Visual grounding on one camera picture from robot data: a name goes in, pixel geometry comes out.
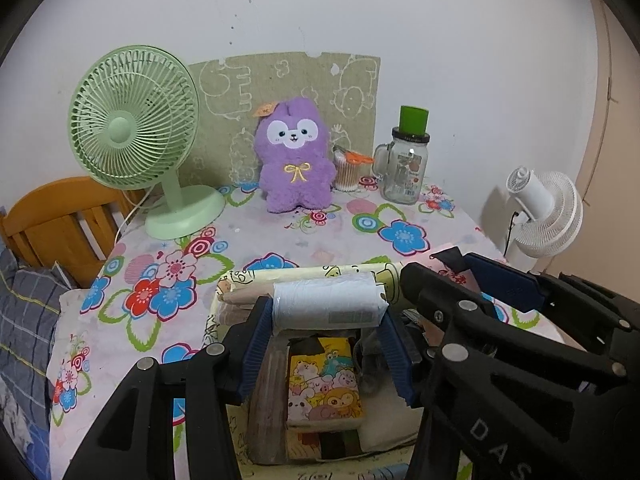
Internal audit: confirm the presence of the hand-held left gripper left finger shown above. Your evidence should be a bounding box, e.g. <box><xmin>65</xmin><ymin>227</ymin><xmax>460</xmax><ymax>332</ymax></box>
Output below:
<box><xmin>62</xmin><ymin>296</ymin><xmax>273</xmax><ymax>480</ymax></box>

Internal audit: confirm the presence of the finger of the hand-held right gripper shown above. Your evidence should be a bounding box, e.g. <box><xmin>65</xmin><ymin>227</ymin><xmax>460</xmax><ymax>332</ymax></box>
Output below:
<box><xmin>465</xmin><ymin>252</ymin><xmax>640</xmax><ymax>341</ymax></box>
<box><xmin>400</xmin><ymin>262</ymin><xmax>531</xmax><ymax>411</ymax></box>

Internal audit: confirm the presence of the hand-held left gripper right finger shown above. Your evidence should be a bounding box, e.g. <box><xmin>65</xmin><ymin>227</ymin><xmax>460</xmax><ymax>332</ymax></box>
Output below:
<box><xmin>377</xmin><ymin>312</ymin><xmax>426</xmax><ymax>409</ymax></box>

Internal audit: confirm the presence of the white tissue pack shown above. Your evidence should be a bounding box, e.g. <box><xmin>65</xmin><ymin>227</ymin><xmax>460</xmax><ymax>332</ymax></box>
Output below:
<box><xmin>360</xmin><ymin>400</ymin><xmax>422</xmax><ymax>453</ymax></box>

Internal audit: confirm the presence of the yellow cartoon storage box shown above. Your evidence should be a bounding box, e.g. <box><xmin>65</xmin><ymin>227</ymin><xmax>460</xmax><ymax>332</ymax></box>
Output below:
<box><xmin>202</xmin><ymin>260</ymin><xmax>426</xmax><ymax>480</ymax></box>

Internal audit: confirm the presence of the cartoon tissue pack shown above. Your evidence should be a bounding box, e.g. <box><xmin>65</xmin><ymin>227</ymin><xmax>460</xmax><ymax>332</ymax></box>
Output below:
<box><xmin>287</xmin><ymin>337</ymin><xmax>366</xmax><ymax>432</ymax></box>

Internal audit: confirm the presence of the plastic-wrapped roll pack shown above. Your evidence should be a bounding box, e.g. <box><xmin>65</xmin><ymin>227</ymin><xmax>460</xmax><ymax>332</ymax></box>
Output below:
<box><xmin>222</xmin><ymin>272</ymin><xmax>390</xmax><ymax>337</ymax></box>

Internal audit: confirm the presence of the white standing fan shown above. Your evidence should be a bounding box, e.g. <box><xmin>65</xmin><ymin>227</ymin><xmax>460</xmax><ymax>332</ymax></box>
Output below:
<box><xmin>502</xmin><ymin>165</ymin><xmax>584</xmax><ymax>259</ymax></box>

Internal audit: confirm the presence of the glass jar mug green lid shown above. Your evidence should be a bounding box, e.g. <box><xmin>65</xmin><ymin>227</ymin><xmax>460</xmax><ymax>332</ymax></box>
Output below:
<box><xmin>372</xmin><ymin>105</ymin><xmax>432</xmax><ymax>205</ymax></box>

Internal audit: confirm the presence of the cotton swab container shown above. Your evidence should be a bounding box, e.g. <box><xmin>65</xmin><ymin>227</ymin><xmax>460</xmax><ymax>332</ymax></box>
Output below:
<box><xmin>332</xmin><ymin>144</ymin><xmax>375</xmax><ymax>192</ymax></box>

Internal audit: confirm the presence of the purple plush toy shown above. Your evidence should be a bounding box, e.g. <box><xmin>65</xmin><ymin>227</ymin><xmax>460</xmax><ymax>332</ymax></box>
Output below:
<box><xmin>253</xmin><ymin>97</ymin><xmax>337</xmax><ymax>214</ymax></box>

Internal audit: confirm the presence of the beige door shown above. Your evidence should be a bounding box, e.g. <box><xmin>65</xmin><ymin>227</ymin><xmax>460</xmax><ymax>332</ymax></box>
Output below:
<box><xmin>575</xmin><ymin>0</ymin><xmax>640</xmax><ymax>306</ymax></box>

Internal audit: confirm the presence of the grey plaid pillow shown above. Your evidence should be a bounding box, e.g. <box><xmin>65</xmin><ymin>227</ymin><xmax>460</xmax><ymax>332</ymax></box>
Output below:
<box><xmin>0</xmin><ymin>247</ymin><xmax>68</xmax><ymax>456</ymax></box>

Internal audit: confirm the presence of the blue bed sheet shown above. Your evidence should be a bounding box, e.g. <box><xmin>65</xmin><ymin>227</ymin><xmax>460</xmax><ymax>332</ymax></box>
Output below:
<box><xmin>20</xmin><ymin>425</ymin><xmax>52</xmax><ymax>480</ymax></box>

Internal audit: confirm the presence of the wooden bed headboard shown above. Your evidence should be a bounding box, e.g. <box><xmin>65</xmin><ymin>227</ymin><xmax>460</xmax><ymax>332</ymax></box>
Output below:
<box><xmin>0</xmin><ymin>176</ymin><xmax>151</xmax><ymax>288</ymax></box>

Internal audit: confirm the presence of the grey white crumpled cloth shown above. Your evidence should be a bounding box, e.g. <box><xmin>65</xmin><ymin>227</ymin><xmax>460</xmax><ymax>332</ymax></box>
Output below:
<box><xmin>0</xmin><ymin>395</ymin><xmax>26</xmax><ymax>442</ymax></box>

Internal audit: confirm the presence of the green desk fan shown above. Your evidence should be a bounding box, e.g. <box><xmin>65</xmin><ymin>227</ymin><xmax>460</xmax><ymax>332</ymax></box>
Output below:
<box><xmin>67</xmin><ymin>45</ymin><xmax>226</xmax><ymax>241</ymax></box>

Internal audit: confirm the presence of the cartoon printed cardboard panel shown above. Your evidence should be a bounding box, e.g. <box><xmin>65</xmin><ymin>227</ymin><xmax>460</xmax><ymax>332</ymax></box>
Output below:
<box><xmin>180</xmin><ymin>51</ymin><xmax>382</xmax><ymax>188</ymax></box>

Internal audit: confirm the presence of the black fan cable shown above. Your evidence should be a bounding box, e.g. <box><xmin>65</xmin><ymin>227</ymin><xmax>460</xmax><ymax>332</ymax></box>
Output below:
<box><xmin>502</xmin><ymin>209</ymin><xmax>522</xmax><ymax>257</ymax></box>

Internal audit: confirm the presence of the white fan cable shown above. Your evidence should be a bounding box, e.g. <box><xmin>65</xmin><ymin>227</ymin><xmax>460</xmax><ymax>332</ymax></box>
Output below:
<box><xmin>114</xmin><ymin>191</ymin><xmax>152</xmax><ymax>247</ymax></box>

